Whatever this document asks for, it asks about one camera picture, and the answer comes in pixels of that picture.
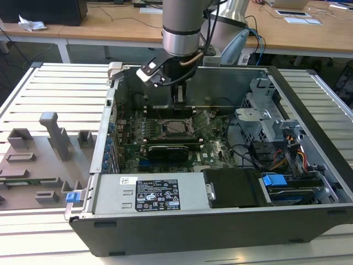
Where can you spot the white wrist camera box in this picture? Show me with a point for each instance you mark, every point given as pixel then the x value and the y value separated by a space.
pixel 149 70

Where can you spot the round coin cell battery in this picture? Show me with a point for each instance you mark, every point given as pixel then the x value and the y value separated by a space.
pixel 213 114

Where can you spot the black RAM slot bank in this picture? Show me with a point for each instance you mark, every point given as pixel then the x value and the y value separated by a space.
pixel 176 141
pixel 158 111

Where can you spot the silver laptop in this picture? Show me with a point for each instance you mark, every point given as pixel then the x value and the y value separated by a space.
pixel 289 3

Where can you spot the black open PC case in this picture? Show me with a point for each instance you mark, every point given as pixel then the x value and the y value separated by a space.
pixel 193 234

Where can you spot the blue case latch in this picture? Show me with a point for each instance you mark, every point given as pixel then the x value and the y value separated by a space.
pixel 73 197

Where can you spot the grey power supply unit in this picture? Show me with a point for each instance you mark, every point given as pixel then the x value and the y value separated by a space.
pixel 110 196

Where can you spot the blue disk carrier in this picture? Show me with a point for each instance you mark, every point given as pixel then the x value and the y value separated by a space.
pixel 274 180

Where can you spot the crumpled white paper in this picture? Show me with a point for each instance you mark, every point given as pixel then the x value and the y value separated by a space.
pixel 31 24

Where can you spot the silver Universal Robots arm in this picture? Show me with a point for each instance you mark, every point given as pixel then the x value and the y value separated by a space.
pixel 180 25

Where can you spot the CPU socket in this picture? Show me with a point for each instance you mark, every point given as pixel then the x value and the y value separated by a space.
pixel 175 129

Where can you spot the black plastic air shroud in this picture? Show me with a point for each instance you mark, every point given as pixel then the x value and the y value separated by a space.
pixel 234 187

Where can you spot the green RAM stick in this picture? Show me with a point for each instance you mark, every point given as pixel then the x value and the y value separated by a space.
pixel 33 182

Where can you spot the silver square CPU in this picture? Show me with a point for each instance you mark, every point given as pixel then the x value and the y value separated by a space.
pixel 177 126

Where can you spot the grey parts rack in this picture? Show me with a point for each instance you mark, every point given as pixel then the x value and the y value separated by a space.
pixel 41 163

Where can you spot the silver metal drive cage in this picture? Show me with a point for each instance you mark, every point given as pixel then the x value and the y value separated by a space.
pixel 256 121

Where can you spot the black box on desk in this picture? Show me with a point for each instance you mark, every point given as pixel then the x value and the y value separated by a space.
pixel 41 11

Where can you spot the black graphics card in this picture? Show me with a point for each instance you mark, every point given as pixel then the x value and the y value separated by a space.
pixel 168 154

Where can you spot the green motherboard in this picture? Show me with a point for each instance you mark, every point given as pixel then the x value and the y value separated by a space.
pixel 215 150

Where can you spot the pale blue teach pendant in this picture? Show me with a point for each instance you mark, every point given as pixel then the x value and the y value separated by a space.
pixel 234 45

